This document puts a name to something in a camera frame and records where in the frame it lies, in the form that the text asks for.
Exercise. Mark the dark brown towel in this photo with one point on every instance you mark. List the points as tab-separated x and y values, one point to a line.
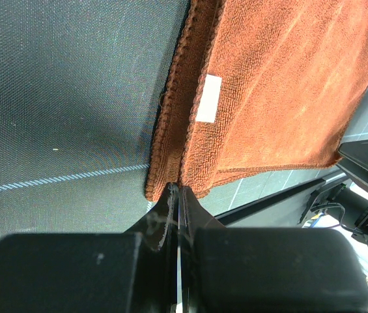
258	86

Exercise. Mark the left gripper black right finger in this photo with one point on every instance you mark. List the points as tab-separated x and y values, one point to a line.
265	269

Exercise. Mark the black grid mat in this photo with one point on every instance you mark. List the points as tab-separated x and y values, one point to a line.
81	87

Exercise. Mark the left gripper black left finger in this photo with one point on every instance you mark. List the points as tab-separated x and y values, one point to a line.
132	271

